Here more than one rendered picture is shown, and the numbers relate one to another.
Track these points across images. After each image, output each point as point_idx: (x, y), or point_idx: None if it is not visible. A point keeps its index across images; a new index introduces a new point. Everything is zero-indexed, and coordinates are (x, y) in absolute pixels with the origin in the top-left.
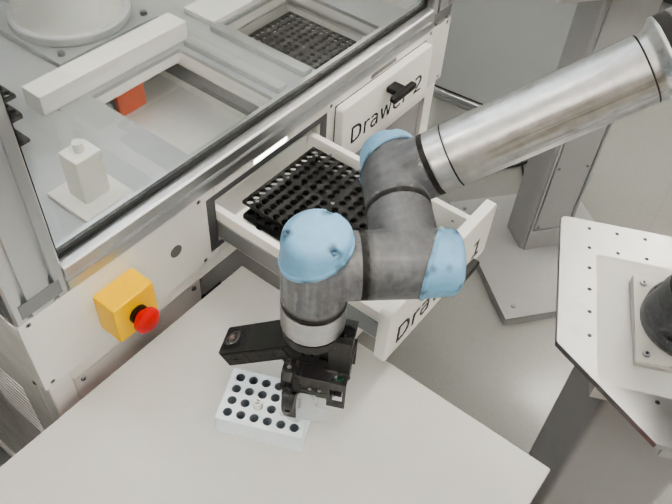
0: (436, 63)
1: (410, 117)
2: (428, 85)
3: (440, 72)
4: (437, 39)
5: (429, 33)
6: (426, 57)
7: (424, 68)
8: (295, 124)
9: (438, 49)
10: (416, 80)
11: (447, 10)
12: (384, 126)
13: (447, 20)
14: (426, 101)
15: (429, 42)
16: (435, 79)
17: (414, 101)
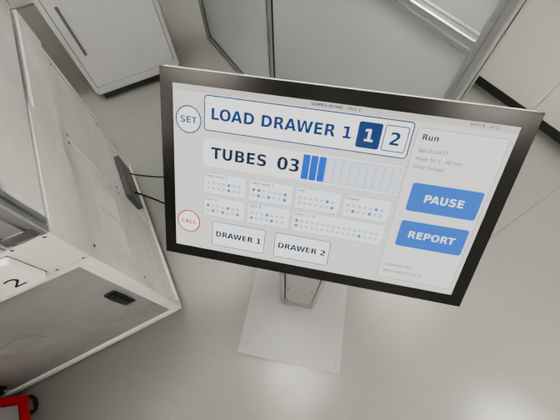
0: (65, 255)
1: (73, 275)
2: (69, 265)
3: (87, 255)
4: (38, 248)
5: (6, 252)
6: (4, 272)
7: (14, 275)
8: None
9: (54, 250)
10: (7, 282)
11: (27, 234)
12: (10, 295)
13: (43, 236)
14: (88, 267)
15: (19, 254)
16: (81, 260)
17: (58, 273)
